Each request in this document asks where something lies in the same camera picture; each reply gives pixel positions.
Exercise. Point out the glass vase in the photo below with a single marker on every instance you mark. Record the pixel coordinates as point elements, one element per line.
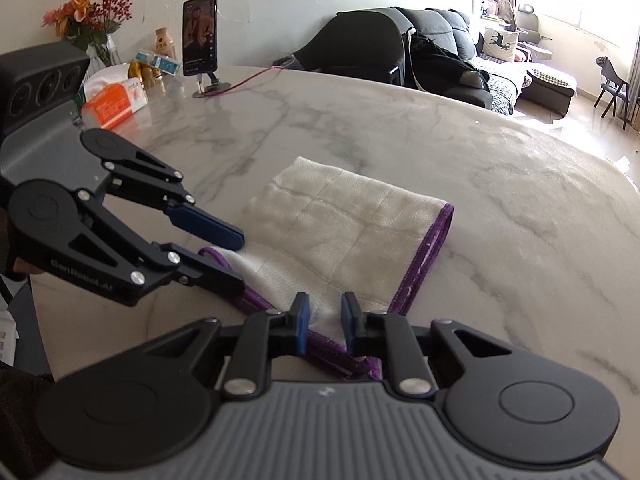
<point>102,52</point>

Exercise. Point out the black smartphone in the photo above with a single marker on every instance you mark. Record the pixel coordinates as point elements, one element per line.
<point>200,35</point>

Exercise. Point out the grey ottoman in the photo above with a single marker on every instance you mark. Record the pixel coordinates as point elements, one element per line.
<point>550,90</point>

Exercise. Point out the dark wooden chair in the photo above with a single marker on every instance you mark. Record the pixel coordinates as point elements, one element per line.
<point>612,85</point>

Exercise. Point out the paper sheets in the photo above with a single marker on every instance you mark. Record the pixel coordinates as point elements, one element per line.
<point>6,335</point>

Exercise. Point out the deer print cushion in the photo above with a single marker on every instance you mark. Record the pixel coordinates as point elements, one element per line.
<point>500,45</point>

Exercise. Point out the white towel purple trim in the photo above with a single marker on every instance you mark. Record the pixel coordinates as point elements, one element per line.
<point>340,220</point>

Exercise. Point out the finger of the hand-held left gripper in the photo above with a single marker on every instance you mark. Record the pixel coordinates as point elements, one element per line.
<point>210,275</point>
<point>200,222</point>

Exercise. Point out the blue white box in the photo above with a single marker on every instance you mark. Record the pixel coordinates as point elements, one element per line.
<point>160,62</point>

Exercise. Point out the beige bottle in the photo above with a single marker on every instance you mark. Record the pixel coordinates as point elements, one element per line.
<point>165,42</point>

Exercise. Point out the black jacket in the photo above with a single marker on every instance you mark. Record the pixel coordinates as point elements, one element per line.
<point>440,60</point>

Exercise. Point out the orange artificial flowers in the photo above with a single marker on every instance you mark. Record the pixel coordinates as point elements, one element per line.
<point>70,10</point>

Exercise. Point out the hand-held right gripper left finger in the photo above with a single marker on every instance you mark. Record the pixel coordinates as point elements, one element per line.
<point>300,322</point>

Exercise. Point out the orange tissue packet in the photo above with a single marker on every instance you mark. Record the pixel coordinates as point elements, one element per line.
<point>115,107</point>

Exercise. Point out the yellow snack packets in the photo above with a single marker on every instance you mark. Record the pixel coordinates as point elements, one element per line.
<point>145,75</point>

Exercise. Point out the grey sofa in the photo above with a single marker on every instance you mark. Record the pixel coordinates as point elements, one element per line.
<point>445,22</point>

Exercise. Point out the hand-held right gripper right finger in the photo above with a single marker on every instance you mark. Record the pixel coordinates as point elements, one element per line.
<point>350,322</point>

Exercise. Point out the dark cloth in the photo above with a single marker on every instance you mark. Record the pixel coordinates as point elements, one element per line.
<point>20,420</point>

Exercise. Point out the grey recliner chair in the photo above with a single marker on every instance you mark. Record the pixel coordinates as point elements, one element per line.
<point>527,22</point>

